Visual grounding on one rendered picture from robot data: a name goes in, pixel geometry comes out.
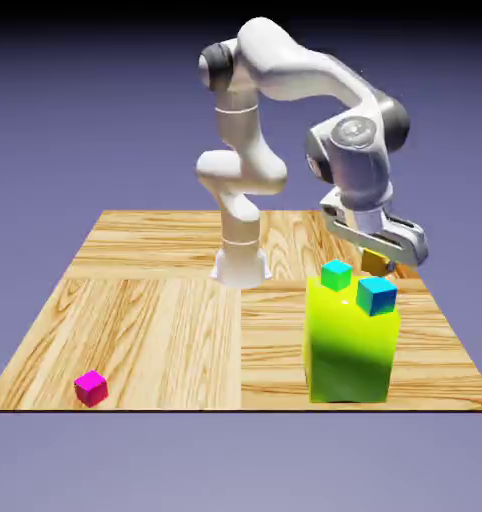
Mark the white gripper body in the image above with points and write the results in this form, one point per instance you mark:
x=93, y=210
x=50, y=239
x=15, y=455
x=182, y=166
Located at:
x=379, y=242

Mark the small yellow cube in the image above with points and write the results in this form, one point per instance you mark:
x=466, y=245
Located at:
x=372, y=262

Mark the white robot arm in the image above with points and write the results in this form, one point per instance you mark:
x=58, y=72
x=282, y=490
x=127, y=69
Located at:
x=241, y=132

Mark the small blue cube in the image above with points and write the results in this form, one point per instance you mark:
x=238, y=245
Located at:
x=377, y=296

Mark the small green cube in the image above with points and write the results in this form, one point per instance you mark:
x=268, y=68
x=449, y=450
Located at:
x=336, y=276

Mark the small magenta cube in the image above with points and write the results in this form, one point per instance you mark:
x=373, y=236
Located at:
x=90, y=388

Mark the large yellow-green box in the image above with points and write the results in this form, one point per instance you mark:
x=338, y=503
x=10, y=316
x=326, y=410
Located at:
x=349, y=352

